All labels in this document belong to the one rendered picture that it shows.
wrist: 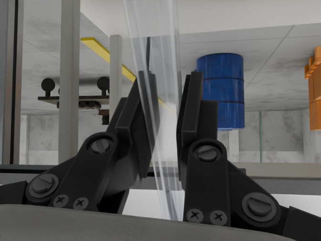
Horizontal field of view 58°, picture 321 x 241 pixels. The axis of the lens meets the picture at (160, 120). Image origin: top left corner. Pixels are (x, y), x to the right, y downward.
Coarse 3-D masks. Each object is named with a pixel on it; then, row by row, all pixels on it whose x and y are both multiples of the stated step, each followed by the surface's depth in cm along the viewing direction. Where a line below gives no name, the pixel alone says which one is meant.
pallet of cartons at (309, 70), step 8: (320, 48) 291; (320, 56) 291; (312, 64) 316; (320, 64) 295; (304, 72) 374; (312, 72) 333; (320, 72) 295; (312, 80) 334; (320, 80) 296; (312, 88) 336; (320, 88) 297; (312, 96) 338; (320, 96) 300; (312, 104) 347; (320, 104) 327; (312, 112) 348; (320, 112) 326; (312, 120) 349; (320, 120) 326; (312, 128) 350; (320, 128) 325
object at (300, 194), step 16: (0, 176) 20; (16, 176) 20; (32, 176) 20; (144, 192) 18; (272, 192) 16; (288, 192) 16; (304, 192) 16; (320, 192) 16; (128, 208) 20; (144, 208) 19; (160, 208) 19; (304, 208) 17; (320, 208) 16
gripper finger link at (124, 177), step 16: (128, 96) 11; (128, 112) 11; (112, 128) 11; (128, 128) 10; (144, 128) 11; (128, 144) 10; (144, 144) 11; (128, 160) 10; (144, 160) 12; (48, 176) 9; (112, 176) 10; (128, 176) 11; (144, 176) 12; (32, 192) 9; (48, 192) 9; (112, 192) 11
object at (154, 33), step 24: (144, 0) 8; (168, 0) 8; (144, 24) 8; (168, 24) 8; (144, 48) 9; (168, 48) 9; (144, 72) 10; (168, 72) 9; (144, 96) 10; (168, 96) 10; (168, 120) 11; (168, 144) 12; (168, 168) 13; (168, 192) 15; (168, 216) 16
